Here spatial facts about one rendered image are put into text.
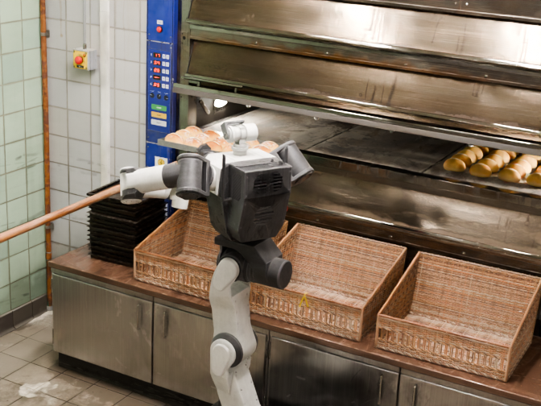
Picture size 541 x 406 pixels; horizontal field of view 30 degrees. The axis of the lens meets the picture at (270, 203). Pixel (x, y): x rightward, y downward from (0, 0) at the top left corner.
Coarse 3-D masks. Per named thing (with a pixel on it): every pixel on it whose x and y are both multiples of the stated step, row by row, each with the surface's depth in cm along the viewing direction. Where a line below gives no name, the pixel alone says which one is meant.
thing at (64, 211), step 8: (176, 160) 434; (104, 192) 391; (112, 192) 394; (120, 192) 399; (88, 200) 382; (96, 200) 385; (64, 208) 371; (72, 208) 374; (80, 208) 378; (48, 216) 363; (56, 216) 366; (24, 224) 354; (32, 224) 356; (40, 224) 359; (8, 232) 347; (16, 232) 349; (24, 232) 353; (0, 240) 343
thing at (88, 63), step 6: (78, 48) 505; (90, 48) 506; (78, 54) 503; (90, 54) 502; (96, 54) 506; (84, 60) 502; (90, 60) 503; (96, 60) 507; (78, 66) 505; (84, 66) 503; (90, 66) 504; (96, 66) 507
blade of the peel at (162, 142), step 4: (200, 128) 496; (220, 132) 490; (160, 140) 465; (164, 140) 464; (260, 140) 480; (160, 144) 466; (164, 144) 464; (168, 144) 463; (172, 144) 462; (176, 144) 461; (180, 144) 460; (184, 144) 459; (280, 144) 475; (176, 148) 462; (180, 148) 461; (184, 148) 459; (188, 148) 458; (192, 148) 457; (216, 152) 452; (220, 152) 450
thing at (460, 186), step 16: (320, 160) 460; (336, 160) 456; (352, 160) 456; (384, 176) 446; (400, 176) 442; (416, 176) 439; (432, 176) 438; (464, 192) 430; (480, 192) 426; (496, 192) 423; (512, 192) 422
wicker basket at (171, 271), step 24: (192, 216) 496; (144, 240) 468; (168, 240) 487; (192, 240) 496; (144, 264) 472; (168, 264) 455; (192, 264) 448; (216, 264) 487; (168, 288) 458; (192, 288) 452
